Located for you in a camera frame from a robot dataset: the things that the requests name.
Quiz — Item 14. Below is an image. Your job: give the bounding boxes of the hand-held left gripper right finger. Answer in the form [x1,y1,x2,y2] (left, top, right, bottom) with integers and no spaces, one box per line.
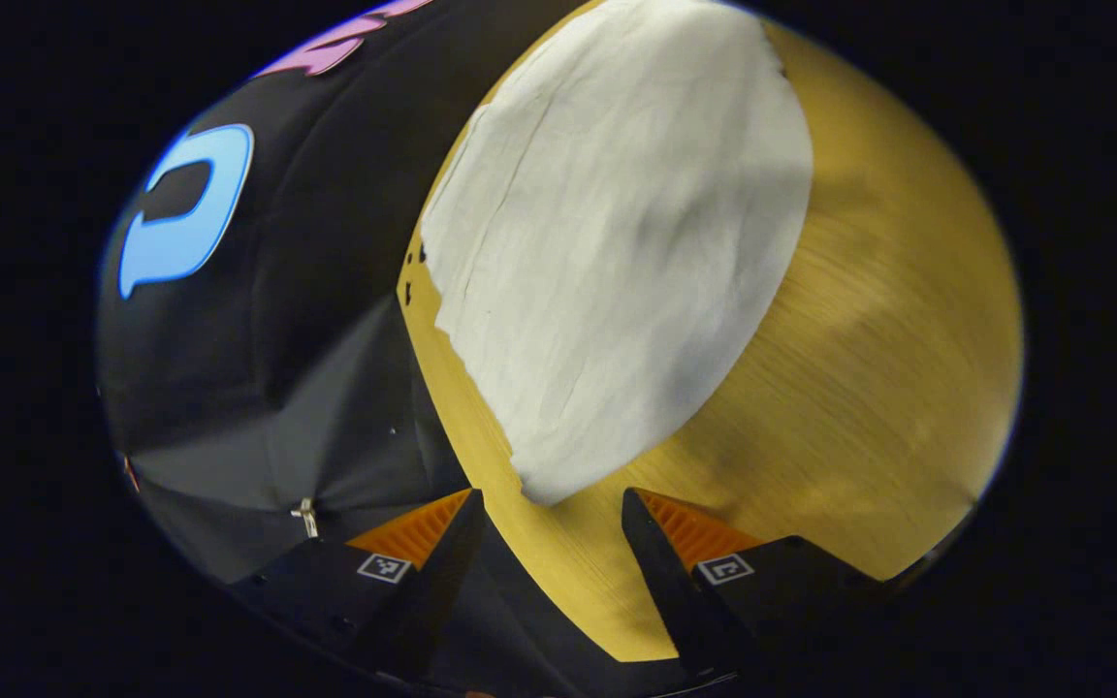
[622,487,909,680]

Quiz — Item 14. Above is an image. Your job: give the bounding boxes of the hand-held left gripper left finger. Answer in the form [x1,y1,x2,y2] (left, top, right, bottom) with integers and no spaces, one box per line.
[229,488,484,684]

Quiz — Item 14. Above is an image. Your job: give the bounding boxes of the white jeans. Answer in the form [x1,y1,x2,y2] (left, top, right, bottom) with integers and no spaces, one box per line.
[420,0,814,507]

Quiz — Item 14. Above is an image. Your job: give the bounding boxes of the black backdrop cloth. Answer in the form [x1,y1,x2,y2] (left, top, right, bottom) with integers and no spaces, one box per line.
[98,0,695,695]

